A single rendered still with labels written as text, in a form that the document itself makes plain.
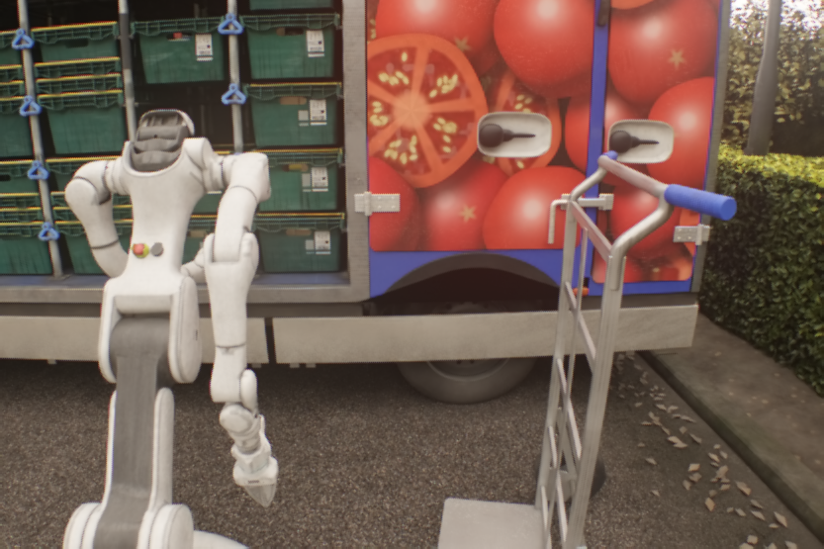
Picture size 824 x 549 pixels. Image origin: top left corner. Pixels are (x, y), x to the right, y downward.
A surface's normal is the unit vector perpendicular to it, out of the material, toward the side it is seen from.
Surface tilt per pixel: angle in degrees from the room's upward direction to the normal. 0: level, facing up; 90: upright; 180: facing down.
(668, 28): 90
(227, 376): 76
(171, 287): 46
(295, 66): 97
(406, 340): 90
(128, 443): 57
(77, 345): 90
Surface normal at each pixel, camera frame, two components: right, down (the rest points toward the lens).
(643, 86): 0.06, 0.26
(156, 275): 0.08, -0.36
